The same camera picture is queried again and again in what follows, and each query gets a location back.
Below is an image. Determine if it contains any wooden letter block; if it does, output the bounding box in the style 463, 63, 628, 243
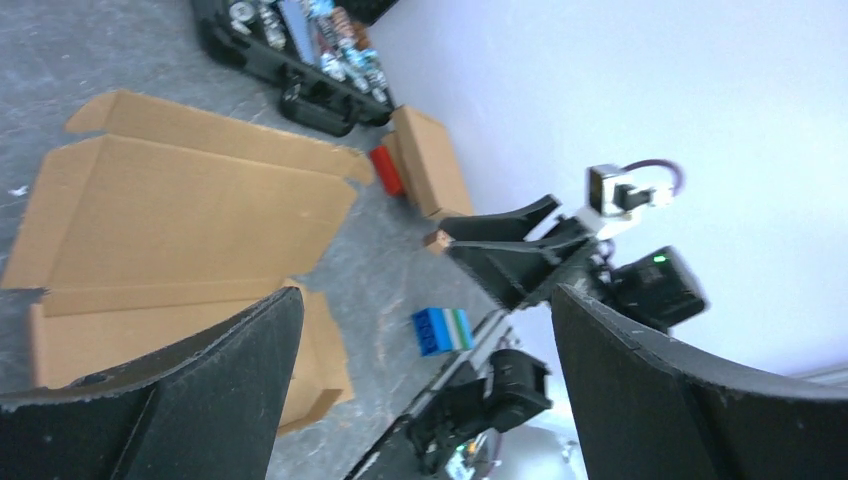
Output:
422, 229, 453, 255

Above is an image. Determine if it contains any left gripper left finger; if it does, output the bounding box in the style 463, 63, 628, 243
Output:
1, 287, 304, 479

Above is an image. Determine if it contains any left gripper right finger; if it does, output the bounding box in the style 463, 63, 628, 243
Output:
551, 286, 847, 479

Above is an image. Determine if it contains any black poker chip case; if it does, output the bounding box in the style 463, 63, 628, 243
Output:
191, 1, 395, 137

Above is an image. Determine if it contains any folded cardboard box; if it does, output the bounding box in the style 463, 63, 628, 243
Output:
382, 105, 474, 220

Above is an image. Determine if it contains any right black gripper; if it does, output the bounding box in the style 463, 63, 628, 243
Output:
438, 194, 708, 332

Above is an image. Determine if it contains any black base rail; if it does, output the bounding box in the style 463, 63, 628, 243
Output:
346, 310, 515, 479

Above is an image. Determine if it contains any red object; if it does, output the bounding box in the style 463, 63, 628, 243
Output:
369, 145, 406, 197

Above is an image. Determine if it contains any blue block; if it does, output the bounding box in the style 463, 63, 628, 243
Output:
411, 307, 475, 357

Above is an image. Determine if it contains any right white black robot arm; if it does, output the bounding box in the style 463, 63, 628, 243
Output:
406, 189, 706, 475

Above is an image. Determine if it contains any cardboard box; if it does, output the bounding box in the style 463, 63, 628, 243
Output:
0, 89, 377, 439
382, 105, 474, 220

